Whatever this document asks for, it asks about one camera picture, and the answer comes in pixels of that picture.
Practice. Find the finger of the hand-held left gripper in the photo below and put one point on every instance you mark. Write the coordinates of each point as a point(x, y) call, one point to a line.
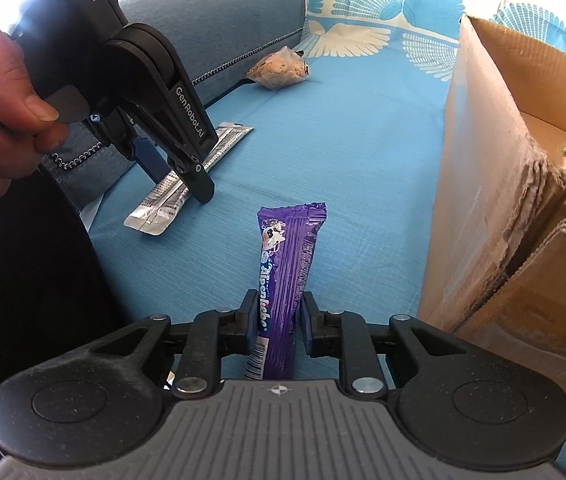
point(193, 120)
point(143, 150)

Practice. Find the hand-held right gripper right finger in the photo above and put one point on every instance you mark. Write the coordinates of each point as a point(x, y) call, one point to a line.
point(309, 325)

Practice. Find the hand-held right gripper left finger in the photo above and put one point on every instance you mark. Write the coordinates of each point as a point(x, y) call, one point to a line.
point(248, 320)

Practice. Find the silver snack bar wrapper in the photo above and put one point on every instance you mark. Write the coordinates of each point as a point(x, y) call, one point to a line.
point(155, 210)

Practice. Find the purple candy pack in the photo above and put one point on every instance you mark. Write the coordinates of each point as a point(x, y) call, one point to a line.
point(283, 260)

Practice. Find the cardboard box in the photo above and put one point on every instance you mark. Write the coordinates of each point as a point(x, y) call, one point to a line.
point(483, 160)

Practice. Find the blue sofa cushion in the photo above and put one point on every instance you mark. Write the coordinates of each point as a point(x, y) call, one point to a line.
point(203, 25)

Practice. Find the clear bag of peanut snack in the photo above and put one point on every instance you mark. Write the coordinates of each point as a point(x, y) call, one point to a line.
point(278, 70)

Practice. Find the person's dark clothing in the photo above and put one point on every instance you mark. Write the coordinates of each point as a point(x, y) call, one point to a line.
point(38, 285)

